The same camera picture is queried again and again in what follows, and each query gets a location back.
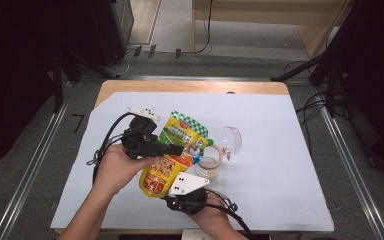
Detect wooden shelf unit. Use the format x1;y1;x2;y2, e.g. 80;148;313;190
191;0;353;59

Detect person's left hand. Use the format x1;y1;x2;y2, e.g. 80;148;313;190
93;143;161;198

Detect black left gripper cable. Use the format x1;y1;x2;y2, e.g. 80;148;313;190
86;112;138;184

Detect yellow refill pouch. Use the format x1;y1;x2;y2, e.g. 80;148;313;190
138;110;215;199

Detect black floor cables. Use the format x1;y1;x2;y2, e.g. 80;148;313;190
283;59;349;158

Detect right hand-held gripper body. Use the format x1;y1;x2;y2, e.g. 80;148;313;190
161;171;212;216

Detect dark curtain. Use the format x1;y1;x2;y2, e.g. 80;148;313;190
0;0;94;174
333;0;384;174

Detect person's right hand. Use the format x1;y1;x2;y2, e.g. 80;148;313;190
189;191;236;234

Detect metal floor rail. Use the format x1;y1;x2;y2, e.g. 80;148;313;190
79;74;318;83
0;79;74;240
314;89;384;240

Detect white box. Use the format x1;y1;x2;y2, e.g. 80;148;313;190
181;229;215;240

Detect white floor cable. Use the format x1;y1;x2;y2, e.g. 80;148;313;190
108;49;133;76

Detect black hanging cable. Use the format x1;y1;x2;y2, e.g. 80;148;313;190
193;0;214;55

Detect black tripod stand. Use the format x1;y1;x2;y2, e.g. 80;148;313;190
269;0;381;118
48;46;121;114

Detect black cabinet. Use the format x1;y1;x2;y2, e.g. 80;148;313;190
79;0;135;67

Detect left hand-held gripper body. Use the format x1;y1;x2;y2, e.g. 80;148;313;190
121;105;163;160

